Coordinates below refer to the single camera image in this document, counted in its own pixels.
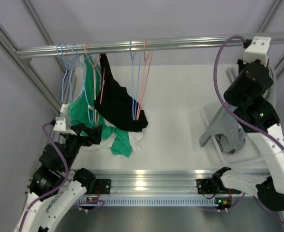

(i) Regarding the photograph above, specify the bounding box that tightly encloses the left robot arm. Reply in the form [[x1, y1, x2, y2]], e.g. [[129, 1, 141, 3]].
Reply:
[[14, 121, 103, 232]]

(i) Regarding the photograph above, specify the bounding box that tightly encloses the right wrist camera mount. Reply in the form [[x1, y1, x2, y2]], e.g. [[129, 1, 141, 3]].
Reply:
[[243, 36, 271, 67]]

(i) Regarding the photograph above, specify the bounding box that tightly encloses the black tank top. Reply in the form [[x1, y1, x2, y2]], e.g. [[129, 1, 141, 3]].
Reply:
[[94, 54, 148, 132]]

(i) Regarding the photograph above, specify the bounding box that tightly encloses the frame strut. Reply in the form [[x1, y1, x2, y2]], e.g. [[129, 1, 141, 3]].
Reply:
[[220, 0, 284, 78], [0, 0, 69, 109]]

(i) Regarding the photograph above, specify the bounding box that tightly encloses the white slotted cable duct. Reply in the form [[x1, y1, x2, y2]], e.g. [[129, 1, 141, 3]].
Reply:
[[73, 196, 228, 207]]

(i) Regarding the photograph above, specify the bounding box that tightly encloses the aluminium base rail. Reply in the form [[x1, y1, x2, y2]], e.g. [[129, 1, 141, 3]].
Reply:
[[25, 169, 273, 196]]

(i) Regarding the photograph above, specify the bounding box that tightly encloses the green tank top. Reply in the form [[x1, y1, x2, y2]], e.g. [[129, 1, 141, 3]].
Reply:
[[70, 56, 132, 157]]

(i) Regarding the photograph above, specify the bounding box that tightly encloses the white plastic basket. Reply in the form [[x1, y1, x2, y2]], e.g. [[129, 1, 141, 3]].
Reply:
[[199, 101, 264, 167]]

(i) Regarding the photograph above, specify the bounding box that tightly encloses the grey tank top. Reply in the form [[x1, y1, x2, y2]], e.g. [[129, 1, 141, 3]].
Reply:
[[215, 134, 239, 154], [199, 66, 277, 152]]

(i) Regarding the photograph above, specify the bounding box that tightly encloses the left frame strut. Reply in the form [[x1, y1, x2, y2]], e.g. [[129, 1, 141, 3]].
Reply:
[[0, 0, 69, 109]]

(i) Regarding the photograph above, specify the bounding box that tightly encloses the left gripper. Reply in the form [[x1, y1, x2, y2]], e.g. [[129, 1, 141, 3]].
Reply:
[[62, 123, 103, 172]]

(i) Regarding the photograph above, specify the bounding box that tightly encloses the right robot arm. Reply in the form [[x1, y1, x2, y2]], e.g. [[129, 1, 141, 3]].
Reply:
[[212, 62, 284, 212]]

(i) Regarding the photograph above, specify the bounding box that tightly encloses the right frame strut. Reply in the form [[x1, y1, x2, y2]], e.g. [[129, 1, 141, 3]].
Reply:
[[220, 0, 284, 78]]

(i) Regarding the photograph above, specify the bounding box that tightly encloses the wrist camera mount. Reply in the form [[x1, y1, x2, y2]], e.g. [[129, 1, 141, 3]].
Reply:
[[53, 116, 77, 135], [243, 36, 271, 67]]

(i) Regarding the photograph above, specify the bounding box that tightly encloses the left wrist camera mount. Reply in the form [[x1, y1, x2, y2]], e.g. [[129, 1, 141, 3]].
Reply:
[[53, 116, 77, 135]]

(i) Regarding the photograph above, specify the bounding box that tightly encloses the aluminium hanging rail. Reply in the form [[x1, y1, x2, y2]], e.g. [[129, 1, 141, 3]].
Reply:
[[15, 31, 284, 59]]

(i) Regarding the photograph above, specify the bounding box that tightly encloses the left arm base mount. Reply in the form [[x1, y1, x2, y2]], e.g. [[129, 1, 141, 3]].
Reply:
[[91, 179, 112, 195]]

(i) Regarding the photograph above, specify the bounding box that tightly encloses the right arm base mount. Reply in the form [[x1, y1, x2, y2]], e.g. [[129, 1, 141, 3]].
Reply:
[[196, 178, 218, 195]]

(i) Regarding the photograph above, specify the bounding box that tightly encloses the white tank top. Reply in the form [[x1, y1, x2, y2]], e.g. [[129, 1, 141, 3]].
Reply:
[[59, 54, 144, 153]]

